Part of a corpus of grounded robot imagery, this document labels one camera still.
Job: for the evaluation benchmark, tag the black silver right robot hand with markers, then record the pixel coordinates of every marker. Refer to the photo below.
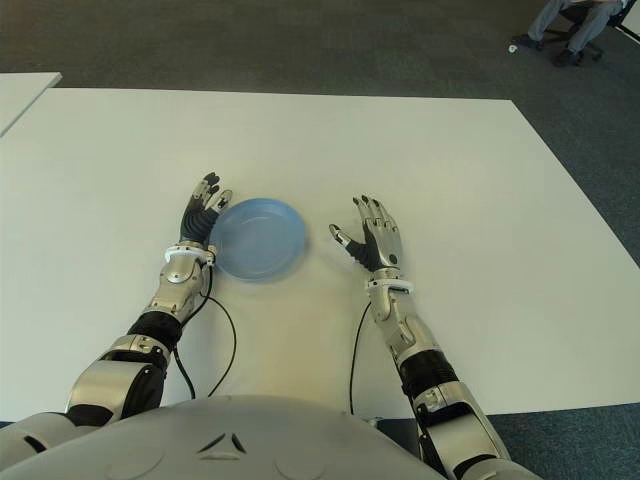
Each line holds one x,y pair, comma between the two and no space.
385,245

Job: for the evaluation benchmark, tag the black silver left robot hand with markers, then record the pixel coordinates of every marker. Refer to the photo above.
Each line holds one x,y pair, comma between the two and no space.
197,225

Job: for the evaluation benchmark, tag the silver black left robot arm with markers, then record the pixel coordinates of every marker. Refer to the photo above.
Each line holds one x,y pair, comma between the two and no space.
170,290

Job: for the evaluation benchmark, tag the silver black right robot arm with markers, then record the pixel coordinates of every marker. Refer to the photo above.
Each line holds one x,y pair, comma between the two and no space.
425,365

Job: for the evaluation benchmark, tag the blue round plate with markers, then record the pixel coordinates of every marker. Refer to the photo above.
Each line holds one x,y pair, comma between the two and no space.
262,240

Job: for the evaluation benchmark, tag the grey robot torso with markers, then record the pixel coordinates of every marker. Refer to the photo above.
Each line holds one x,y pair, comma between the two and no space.
225,440

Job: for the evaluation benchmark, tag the neighbouring white table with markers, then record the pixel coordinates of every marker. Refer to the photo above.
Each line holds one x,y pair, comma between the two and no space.
22,95

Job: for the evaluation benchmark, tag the black office chair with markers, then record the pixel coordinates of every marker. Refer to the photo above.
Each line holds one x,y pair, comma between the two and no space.
557,32

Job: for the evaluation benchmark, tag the seated person in jeans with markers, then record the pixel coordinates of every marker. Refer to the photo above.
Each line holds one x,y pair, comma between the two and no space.
582,27

